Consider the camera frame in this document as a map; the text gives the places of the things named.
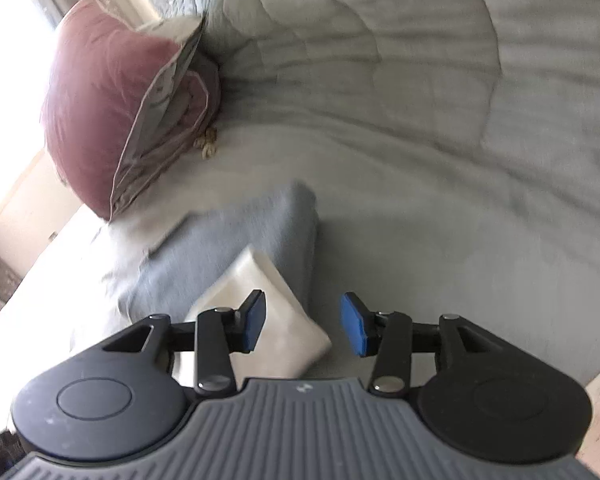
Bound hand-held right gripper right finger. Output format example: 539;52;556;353
341;292;501;397

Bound plain cream pants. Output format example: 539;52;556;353
172;245;332;378

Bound grey quilted headboard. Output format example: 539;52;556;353
147;0;600;171

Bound pink pillow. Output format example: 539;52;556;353
40;0;206;221

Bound window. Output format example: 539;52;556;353
0;0;76;221

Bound folded grey knit garment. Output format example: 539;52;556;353
120;180;321;331

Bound folded grey pink quilt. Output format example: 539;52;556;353
111;12;223;223

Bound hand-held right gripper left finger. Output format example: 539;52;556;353
100;289;267;397

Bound small beige tassel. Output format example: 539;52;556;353
194;127;220;158

